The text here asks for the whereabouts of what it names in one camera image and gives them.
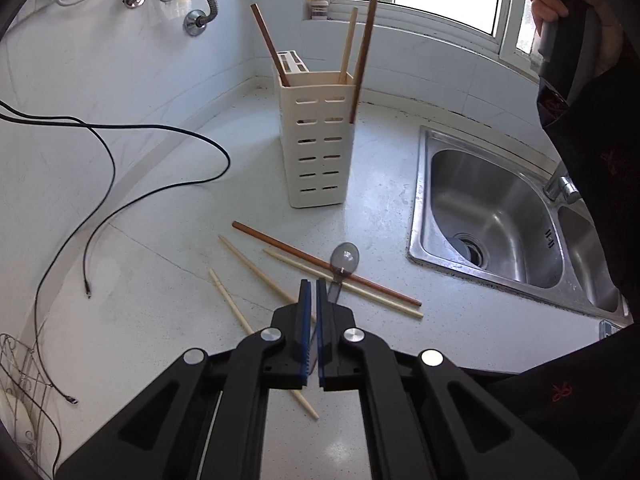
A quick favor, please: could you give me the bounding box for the black cable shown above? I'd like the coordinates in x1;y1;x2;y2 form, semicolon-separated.
0;100;117;406
0;115;232;300

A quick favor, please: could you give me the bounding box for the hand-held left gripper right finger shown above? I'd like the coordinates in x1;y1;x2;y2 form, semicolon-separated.
316;279;581;480

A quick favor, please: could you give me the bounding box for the dark grey spoon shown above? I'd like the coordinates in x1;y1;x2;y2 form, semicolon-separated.
327;241;361;306

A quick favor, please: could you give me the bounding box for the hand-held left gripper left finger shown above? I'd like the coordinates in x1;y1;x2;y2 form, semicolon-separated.
54;279;313;480

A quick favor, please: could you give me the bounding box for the person's right forearm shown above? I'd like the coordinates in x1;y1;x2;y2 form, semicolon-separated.
535;0;640;311

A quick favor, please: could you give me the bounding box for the person's dark clothing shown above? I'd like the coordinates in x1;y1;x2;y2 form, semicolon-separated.
457;305;640;480

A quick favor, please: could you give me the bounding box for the metal wire rack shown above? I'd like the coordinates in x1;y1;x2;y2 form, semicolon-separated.
0;332;56;461

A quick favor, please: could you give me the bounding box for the stainless steel sink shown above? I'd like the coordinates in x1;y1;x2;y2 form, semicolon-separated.
407;125;633;318

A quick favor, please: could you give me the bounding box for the light wooden chopstick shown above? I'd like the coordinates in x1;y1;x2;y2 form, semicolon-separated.
339;7;359;85
208;268;320;420
263;248;425;318
218;235;318;323

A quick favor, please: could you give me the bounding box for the steel faucet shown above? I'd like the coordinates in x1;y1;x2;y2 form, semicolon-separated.
542;162;583;206

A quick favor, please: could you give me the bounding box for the chrome wall flange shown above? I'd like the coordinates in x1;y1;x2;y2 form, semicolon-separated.
183;9;206;37

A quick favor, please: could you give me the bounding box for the cream slotted utensil holder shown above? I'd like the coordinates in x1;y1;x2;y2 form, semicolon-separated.
271;51;357;209

